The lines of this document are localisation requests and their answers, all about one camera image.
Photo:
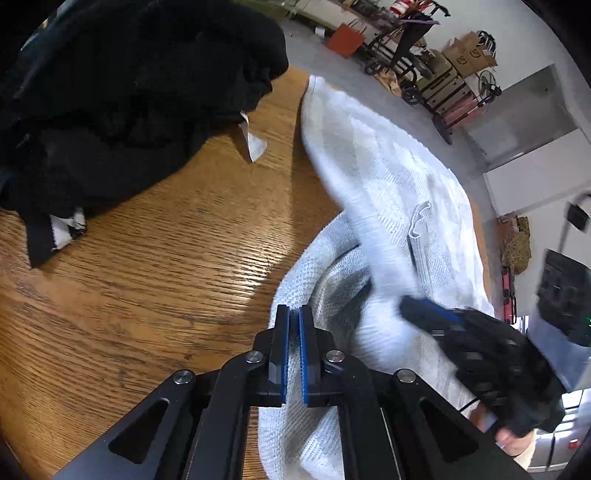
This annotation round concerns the pink suitcase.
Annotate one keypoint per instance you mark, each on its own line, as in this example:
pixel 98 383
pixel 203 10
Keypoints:
pixel 459 108

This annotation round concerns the brown woven bundle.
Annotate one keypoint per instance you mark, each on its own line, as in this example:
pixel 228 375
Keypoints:
pixel 515 244

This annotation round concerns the red flat tool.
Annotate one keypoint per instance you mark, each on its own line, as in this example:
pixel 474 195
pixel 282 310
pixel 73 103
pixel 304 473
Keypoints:
pixel 507 295

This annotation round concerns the olive suitcase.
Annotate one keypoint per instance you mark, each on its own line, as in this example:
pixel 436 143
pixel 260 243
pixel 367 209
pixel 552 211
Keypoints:
pixel 443 81

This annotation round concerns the grey knit sweater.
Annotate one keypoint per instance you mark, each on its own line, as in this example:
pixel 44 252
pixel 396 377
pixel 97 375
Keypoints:
pixel 392 184

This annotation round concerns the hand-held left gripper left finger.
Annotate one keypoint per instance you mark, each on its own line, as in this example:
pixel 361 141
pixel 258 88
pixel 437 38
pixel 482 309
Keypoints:
pixel 285 355

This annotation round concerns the black stroller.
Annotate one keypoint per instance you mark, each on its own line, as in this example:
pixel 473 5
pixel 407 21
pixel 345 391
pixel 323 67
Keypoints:
pixel 401 41

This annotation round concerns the black floor fan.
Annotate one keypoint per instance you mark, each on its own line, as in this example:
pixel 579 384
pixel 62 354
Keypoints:
pixel 487 85

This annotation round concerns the pile of black clothes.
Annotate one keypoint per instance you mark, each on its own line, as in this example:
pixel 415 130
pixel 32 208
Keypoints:
pixel 115 92

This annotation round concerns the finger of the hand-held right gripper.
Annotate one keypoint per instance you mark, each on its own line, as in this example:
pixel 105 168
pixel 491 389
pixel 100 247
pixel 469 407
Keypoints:
pixel 425 313

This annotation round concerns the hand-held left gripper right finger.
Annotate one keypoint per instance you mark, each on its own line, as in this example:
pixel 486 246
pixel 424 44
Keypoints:
pixel 304 360

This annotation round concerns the orange paper bag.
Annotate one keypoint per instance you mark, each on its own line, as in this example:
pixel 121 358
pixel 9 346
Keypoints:
pixel 344 41

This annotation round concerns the crumpled brown paper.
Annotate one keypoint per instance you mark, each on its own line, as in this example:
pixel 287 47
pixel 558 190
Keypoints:
pixel 390 81

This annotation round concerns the cardboard box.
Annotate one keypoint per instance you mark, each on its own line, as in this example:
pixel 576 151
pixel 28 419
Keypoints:
pixel 482 48
pixel 459 60

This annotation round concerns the person's right hand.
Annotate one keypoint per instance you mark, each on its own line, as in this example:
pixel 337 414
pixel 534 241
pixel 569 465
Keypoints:
pixel 515 443

